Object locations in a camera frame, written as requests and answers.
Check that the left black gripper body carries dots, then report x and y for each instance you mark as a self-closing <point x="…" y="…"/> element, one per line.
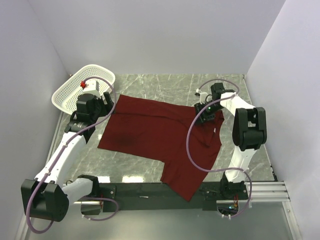
<point x="102" y="110"/>

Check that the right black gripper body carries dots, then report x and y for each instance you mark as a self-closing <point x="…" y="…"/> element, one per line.
<point x="208" y="112"/>

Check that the dark red t shirt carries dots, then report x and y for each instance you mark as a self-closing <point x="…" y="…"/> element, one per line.
<point x="158" y="131"/>

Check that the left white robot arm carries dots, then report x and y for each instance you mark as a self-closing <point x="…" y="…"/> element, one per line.
<point x="46" y="197"/>

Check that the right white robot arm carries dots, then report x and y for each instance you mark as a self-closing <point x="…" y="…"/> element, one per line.
<point x="249" y="132"/>

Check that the white perforated plastic basket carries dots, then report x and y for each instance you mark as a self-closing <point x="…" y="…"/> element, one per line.
<point x="66" y="96"/>

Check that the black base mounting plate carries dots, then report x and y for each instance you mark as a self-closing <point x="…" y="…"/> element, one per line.
<point x="159" y="196"/>

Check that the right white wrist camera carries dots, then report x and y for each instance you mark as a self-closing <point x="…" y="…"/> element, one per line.
<point x="202" y="95"/>

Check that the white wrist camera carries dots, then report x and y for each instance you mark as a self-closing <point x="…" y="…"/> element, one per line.
<point x="202" y="95"/>
<point x="90" y="86"/>

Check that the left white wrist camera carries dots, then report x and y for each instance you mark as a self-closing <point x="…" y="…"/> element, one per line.
<point x="90" y="86"/>

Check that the aluminium extrusion rail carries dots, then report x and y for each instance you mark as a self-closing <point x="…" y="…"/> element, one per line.
<point x="269" y="191"/>

